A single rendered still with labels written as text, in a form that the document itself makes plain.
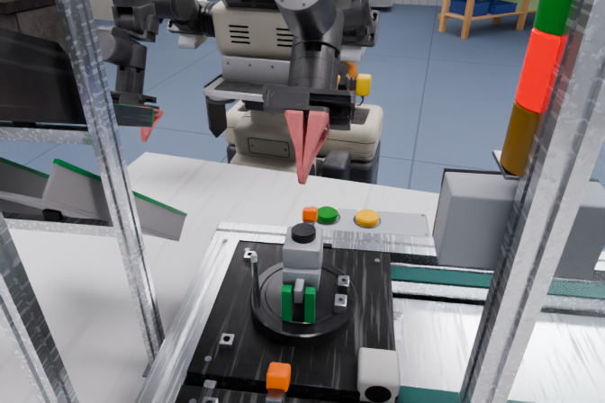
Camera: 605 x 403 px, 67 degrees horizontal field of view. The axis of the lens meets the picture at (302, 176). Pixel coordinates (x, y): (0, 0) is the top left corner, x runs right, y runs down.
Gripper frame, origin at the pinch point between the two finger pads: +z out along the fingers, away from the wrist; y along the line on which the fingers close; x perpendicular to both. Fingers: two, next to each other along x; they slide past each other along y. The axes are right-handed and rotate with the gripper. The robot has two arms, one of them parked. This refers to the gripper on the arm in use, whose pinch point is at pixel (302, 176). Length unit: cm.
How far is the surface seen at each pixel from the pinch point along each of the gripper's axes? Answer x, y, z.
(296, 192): 54, -7, -6
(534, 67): -20.6, 16.5, -4.9
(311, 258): 4.6, 1.6, 8.9
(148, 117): 2.9, -20.3, -6.2
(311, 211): 12.0, 0.5, 2.6
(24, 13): 265, -265, -159
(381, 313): 13.1, 10.9, 14.9
